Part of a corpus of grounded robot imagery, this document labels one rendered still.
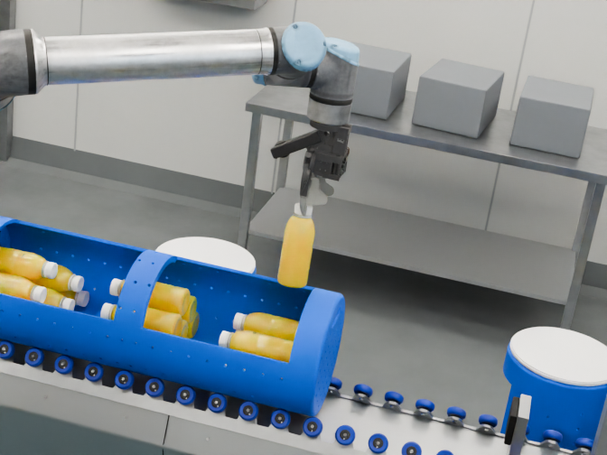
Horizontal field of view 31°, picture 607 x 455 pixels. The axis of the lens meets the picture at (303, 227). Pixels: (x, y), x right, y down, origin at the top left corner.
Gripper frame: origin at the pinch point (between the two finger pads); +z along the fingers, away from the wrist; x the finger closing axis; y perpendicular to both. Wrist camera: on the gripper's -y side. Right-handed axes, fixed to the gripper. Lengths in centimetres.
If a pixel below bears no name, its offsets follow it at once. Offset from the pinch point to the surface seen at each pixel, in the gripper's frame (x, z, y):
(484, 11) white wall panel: 322, 8, 9
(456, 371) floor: 207, 139, 36
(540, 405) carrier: 26, 47, 61
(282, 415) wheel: -9.7, 46.3, 4.3
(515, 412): -2, 35, 54
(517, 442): -4, 41, 56
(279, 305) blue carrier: 13.6, 31.5, -4.9
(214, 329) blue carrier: 12.0, 41.2, -19.6
